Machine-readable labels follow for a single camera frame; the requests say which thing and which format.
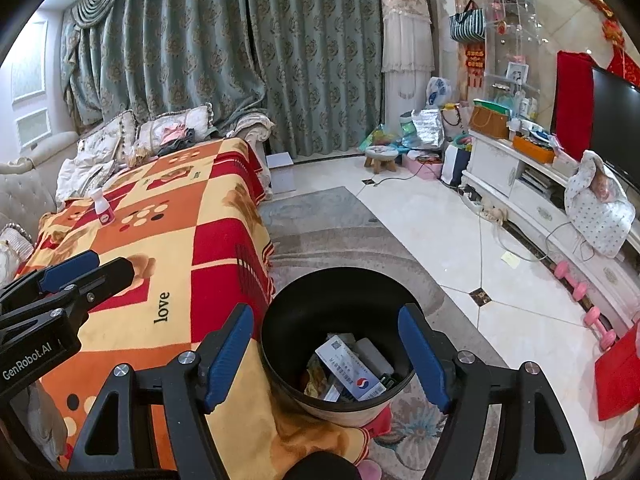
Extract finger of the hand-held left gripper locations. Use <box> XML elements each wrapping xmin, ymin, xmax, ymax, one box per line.
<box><xmin>0</xmin><ymin>249</ymin><xmax>101</xmax><ymax>312</ymax></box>
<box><xmin>0</xmin><ymin>256</ymin><xmax>137</xmax><ymax>333</ymax></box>

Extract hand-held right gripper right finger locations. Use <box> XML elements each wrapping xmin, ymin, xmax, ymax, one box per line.
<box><xmin>397</xmin><ymin>304</ymin><xmax>586</xmax><ymax>480</ymax></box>

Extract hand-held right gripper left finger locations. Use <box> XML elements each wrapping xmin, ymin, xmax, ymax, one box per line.
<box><xmin>65</xmin><ymin>302</ymin><xmax>256</xmax><ymax>480</ymax></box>

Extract white blue logo box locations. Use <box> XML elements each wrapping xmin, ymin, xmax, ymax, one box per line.
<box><xmin>315</xmin><ymin>335</ymin><xmax>388</xmax><ymax>402</ymax></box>

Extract black trash bin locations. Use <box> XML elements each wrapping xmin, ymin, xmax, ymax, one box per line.
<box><xmin>259</xmin><ymin>267</ymin><xmax>428</xmax><ymax>428</ymax></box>

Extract silver bolster cushion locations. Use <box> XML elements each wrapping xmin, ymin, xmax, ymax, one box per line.
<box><xmin>0</xmin><ymin>222</ymin><xmax>36</xmax><ymax>281</ymax></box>

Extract white bottle pink label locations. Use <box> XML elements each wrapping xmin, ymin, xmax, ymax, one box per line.
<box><xmin>90</xmin><ymin>187</ymin><xmax>117</xmax><ymax>226</ymax></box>

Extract yellow crumpled wrapper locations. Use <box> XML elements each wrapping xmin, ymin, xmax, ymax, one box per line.
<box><xmin>304</xmin><ymin>359</ymin><xmax>327</xmax><ymax>397</ymax></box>

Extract grey tufted sofa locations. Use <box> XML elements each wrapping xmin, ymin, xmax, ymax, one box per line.
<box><xmin>0</xmin><ymin>112</ymin><xmax>276</xmax><ymax>281</ymax></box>

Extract red orange printed blanket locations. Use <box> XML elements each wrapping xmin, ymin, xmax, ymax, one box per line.
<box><xmin>15</xmin><ymin>137</ymin><xmax>371</xmax><ymax>471</ymax></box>

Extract pink slipper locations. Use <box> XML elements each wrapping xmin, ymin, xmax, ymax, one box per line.
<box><xmin>356</xmin><ymin>457</ymin><xmax>383</xmax><ymax>480</ymax></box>

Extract silver square cushion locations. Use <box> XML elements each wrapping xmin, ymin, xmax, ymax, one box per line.
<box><xmin>55</xmin><ymin>110</ymin><xmax>138</xmax><ymax>201</ymax></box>

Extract silver floral cushion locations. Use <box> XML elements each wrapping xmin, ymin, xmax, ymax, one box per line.
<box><xmin>135</xmin><ymin>102</ymin><xmax>216</xmax><ymax>161</ymax></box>

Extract pink grey clothes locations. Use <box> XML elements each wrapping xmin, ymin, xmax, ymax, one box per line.
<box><xmin>160</xmin><ymin>125</ymin><xmax>198</xmax><ymax>156</ymax></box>

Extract white power strip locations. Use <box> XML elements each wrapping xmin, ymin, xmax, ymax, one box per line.
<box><xmin>460</xmin><ymin>185</ymin><xmax>506</xmax><ymax>223</ymax></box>

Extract pink dumbbell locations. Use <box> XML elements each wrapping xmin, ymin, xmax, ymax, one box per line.
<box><xmin>585</xmin><ymin>305</ymin><xmax>618</xmax><ymax>351</ymax></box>
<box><xmin>552</xmin><ymin>260</ymin><xmax>588</xmax><ymax>301</ymax></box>

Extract pink floor box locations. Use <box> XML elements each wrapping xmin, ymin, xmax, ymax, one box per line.
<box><xmin>402</xmin><ymin>157</ymin><xmax>443</xmax><ymax>181</ymax></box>

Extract white cardboard box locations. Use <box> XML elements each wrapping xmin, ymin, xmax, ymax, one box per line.
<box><xmin>265</xmin><ymin>152</ymin><xmax>296</xmax><ymax>193</ymax></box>

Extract red paper bag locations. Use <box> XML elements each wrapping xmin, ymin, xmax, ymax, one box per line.
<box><xmin>594</xmin><ymin>320</ymin><xmax>640</xmax><ymax>421</ymax></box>

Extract white navy bag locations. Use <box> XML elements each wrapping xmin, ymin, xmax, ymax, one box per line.
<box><xmin>440</xmin><ymin>142</ymin><xmax>473</xmax><ymax>188</ymax></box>

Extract white television cabinet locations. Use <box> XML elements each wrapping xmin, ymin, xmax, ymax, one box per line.
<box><xmin>460</xmin><ymin>130</ymin><xmax>640</xmax><ymax>331</ymax></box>

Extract small wooden stool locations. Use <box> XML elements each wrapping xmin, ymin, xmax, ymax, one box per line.
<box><xmin>364</xmin><ymin>145</ymin><xmax>398</xmax><ymax>173</ymax></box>

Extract polka dot white cloth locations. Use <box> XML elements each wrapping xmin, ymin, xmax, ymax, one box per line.
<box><xmin>565</xmin><ymin>150</ymin><xmax>636</xmax><ymax>258</ymax></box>

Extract colourful bag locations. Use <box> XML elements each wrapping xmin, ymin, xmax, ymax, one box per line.
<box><xmin>357</xmin><ymin>125</ymin><xmax>401</xmax><ymax>151</ymax></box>

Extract silver insulated bag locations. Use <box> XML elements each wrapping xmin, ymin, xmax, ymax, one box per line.
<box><xmin>410</xmin><ymin>107</ymin><xmax>446</xmax><ymax>148</ymax></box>

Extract orange box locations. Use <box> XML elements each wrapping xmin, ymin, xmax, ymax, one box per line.
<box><xmin>512</xmin><ymin>135</ymin><xmax>556</xmax><ymax>163</ymax></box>

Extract brown woven bag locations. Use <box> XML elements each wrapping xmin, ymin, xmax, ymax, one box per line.
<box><xmin>467</xmin><ymin>100</ymin><xmax>511</xmax><ymax>141</ymax></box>

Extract white plastic bag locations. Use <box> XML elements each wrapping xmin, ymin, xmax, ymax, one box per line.
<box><xmin>426</xmin><ymin>77</ymin><xmax>453</xmax><ymax>108</ymax></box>

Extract green patterned curtain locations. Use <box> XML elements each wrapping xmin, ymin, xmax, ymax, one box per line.
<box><xmin>60</xmin><ymin>0</ymin><xmax>396</xmax><ymax>161</ymax></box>

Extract red cloth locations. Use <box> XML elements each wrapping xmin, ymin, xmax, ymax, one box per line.
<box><xmin>550</xmin><ymin>50</ymin><xmax>598</xmax><ymax>136</ymax></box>

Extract black television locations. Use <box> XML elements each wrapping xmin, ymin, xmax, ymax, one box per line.
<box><xmin>590</xmin><ymin>65</ymin><xmax>640</xmax><ymax>188</ymax></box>

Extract lace covered standing air conditioner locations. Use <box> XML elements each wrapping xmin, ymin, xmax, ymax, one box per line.
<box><xmin>380</xmin><ymin>0</ymin><xmax>433</xmax><ymax>103</ymax></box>

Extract striped tote bag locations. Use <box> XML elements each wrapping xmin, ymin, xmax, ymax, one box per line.
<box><xmin>449</xmin><ymin>0</ymin><xmax>487</xmax><ymax>43</ymax></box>

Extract glass display shelf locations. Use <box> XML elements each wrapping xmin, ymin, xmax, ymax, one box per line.
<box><xmin>480</xmin><ymin>0</ymin><xmax>543</xmax><ymax>126</ymax></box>

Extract red wall decoration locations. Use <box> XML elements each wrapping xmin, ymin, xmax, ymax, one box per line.
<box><xmin>575</xmin><ymin>0</ymin><xmax>640</xmax><ymax>87</ymax></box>

